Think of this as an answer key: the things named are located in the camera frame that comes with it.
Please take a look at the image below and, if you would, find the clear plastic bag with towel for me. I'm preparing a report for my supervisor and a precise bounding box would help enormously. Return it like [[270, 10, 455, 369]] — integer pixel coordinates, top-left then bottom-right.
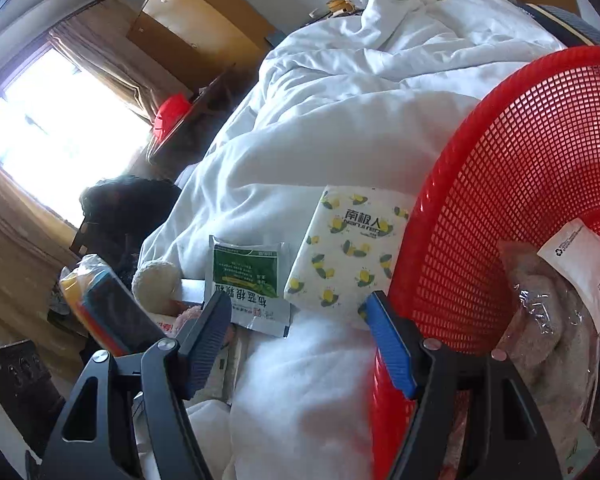
[[498, 218, 600, 471]]

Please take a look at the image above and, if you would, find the black clothes pile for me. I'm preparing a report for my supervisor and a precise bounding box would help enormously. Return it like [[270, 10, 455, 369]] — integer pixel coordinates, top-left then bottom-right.
[[70, 174, 181, 286]]

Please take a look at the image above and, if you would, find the grey red cardboard box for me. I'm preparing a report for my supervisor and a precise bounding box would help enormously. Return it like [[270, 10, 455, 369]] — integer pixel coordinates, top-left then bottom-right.
[[149, 280, 204, 336]]

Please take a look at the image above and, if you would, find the yellow packet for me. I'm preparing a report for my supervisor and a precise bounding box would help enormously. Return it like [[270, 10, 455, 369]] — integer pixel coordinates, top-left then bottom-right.
[[59, 255, 164, 356]]

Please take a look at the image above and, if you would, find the beige fluffy ball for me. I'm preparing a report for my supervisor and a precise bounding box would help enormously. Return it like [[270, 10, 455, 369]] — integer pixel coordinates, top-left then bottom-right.
[[132, 260, 181, 316]]

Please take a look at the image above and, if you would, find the white duvet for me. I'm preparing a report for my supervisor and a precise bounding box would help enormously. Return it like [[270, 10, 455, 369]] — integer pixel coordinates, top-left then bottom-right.
[[140, 0, 562, 479]]

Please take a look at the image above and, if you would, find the red plastic mesh basket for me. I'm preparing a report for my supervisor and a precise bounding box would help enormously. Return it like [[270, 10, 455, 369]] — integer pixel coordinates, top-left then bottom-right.
[[370, 47, 600, 479]]

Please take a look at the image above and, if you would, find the red cap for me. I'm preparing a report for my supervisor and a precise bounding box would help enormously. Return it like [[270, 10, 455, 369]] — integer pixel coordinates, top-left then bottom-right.
[[152, 93, 192, 144]]

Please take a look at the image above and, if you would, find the beige curtain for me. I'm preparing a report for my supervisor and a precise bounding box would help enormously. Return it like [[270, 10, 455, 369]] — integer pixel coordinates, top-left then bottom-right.
[[47, 0, 190, 122]]

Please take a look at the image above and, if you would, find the green white sachet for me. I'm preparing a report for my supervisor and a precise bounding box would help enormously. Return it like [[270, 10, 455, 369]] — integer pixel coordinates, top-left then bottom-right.
[[204, 235, 291, 338]]

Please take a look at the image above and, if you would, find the white tissue pack lemon print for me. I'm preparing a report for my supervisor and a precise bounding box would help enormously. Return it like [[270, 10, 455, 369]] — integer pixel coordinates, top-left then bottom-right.
[[284, 185, 415, 330]]

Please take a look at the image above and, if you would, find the wooden wardrobe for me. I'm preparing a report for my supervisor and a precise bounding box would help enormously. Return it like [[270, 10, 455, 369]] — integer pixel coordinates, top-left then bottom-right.
[[126, 0, 276, 91]]

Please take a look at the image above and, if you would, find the dark wooden desk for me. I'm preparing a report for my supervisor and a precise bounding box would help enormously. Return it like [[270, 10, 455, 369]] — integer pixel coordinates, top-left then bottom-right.
[[148, 65, 245, 181]]

